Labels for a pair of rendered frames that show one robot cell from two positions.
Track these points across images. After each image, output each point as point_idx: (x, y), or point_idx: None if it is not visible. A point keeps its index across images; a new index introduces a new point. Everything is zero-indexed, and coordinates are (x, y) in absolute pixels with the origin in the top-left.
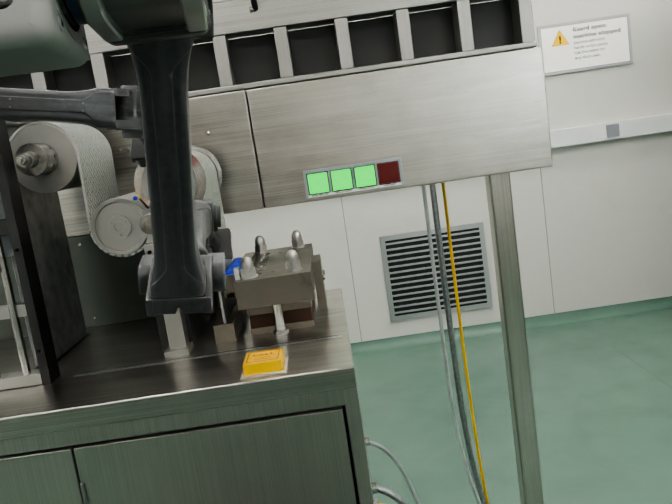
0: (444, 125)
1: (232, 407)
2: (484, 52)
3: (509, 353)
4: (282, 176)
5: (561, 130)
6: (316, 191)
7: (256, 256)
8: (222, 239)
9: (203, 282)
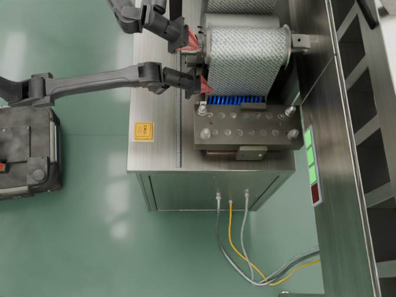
0: (336, 241)
1: None
2: (376, 289)
3: (316, 294)
4: (309, 110)
5: None
6: (305, 138)
7: (276, 109)
8: (190, 90)
9: (6, 101)
